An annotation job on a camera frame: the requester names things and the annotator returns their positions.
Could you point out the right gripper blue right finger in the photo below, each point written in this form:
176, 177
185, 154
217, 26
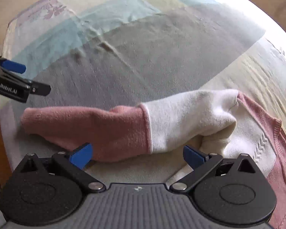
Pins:
202, 165

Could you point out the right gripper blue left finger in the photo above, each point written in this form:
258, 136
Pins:
71, 165

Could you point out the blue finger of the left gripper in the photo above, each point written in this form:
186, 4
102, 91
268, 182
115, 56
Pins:
13, 66
40, 89

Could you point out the pink and white knit sweater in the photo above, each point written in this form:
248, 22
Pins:
229, 122

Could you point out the pastel patchwork bed sheet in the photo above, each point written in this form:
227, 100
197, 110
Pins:
104, 53

